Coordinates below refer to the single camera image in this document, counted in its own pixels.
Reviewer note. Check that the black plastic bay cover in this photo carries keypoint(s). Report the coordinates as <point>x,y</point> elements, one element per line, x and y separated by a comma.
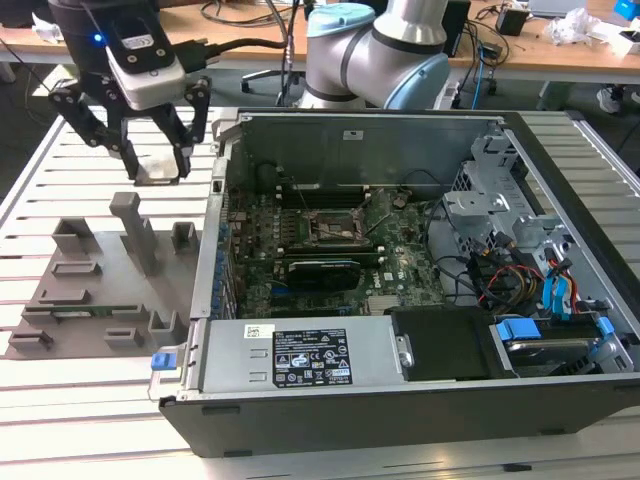
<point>445,345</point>

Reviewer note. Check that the silver CPU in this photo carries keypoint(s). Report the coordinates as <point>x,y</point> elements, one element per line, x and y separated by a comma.
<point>157,170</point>

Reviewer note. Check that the hard disk in blue carrier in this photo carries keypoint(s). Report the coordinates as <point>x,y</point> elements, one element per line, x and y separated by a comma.
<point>520,330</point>

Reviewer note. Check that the crumpled clear plastic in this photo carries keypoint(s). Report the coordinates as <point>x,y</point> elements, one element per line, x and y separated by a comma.
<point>575,25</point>

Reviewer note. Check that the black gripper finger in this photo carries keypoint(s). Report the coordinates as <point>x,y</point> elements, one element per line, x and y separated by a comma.
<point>199,115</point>
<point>112,125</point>

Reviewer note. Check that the black PC case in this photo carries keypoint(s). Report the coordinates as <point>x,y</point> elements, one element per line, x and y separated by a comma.
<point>400,420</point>

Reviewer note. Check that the blue expansion slot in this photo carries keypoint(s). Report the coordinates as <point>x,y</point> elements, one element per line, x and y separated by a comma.
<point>280,291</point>

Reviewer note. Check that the metal drive cage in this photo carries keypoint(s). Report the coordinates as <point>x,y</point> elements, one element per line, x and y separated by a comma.
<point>475,210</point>

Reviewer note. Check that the crumpled white paper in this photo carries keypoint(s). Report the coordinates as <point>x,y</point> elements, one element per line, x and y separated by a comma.
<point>45,30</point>

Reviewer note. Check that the black chair base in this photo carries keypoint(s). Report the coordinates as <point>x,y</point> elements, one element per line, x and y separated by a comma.
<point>260,75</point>

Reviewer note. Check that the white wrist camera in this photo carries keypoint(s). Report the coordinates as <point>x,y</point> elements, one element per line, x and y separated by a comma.
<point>150,87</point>

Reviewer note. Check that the thin locking lever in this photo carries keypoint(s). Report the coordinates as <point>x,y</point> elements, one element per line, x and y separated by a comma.
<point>300,196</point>

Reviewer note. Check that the white flat box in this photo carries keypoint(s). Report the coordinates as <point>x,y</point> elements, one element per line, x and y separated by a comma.
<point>625,42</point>

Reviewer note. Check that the small black box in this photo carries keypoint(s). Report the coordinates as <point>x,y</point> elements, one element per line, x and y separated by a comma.
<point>510,22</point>

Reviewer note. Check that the small blue box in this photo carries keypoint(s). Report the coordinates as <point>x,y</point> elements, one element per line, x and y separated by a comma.
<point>624,8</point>

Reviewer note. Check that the black bag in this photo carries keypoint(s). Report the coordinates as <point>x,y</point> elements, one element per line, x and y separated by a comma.
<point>20,12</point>

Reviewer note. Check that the green motherboard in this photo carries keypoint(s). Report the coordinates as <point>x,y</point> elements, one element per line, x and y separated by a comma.
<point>410,240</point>

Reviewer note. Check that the CPU socket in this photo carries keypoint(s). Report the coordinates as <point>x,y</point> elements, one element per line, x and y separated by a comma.
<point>332,227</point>

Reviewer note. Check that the black graphics card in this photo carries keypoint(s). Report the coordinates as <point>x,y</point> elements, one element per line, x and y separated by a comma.
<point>325,275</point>

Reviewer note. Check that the wooden desk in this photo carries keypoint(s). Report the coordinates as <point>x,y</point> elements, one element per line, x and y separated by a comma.
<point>250,55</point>
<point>550,55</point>

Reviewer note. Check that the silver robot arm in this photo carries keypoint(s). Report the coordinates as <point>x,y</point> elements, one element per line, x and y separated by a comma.
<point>350,55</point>

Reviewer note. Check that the silver chipset heatsink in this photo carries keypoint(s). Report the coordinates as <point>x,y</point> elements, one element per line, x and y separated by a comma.
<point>384,305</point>

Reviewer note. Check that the white power strip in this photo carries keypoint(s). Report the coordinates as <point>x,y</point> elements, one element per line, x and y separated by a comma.
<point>450,95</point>

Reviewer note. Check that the grey power supply unit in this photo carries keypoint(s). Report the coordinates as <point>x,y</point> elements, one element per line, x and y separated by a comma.
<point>230,360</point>

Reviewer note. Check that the coin cell battery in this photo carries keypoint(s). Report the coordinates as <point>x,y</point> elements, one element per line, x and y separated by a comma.
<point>399,202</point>

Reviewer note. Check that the white sneaker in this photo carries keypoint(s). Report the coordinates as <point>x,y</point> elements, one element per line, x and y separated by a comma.
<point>607,100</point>

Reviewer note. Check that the grey parts rack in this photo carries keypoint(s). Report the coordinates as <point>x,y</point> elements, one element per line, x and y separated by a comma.
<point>115,300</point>

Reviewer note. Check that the blue case latch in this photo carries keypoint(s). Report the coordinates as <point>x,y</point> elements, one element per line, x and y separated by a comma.
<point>162,362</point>

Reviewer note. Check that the grey laptop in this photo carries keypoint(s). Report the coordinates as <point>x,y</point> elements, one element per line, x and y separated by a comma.
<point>555,6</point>

